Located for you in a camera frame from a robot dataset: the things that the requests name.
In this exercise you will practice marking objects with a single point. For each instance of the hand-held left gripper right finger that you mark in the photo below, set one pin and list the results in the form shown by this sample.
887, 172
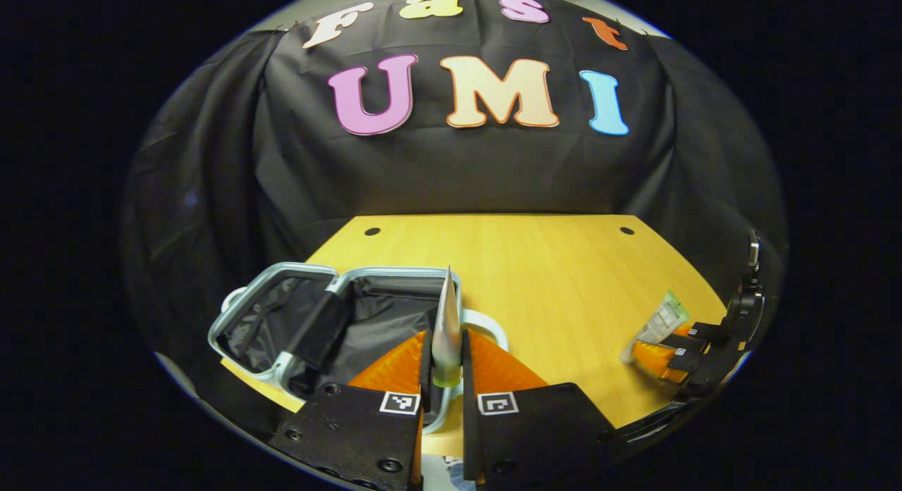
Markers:
535, 434

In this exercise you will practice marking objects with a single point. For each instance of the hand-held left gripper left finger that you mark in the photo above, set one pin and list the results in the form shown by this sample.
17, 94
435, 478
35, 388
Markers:
352, 434

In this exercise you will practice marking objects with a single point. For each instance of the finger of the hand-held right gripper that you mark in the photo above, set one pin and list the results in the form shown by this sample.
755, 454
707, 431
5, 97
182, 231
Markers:
687, 361
708, 334

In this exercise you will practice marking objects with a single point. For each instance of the green and white tube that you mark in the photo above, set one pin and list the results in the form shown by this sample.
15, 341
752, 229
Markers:
659, 325

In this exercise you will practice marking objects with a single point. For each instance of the small white suitcase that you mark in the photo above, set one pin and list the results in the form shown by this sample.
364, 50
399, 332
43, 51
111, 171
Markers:
384, 315

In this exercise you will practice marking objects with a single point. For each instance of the silver tube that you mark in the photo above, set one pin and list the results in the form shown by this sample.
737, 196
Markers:
446, 329

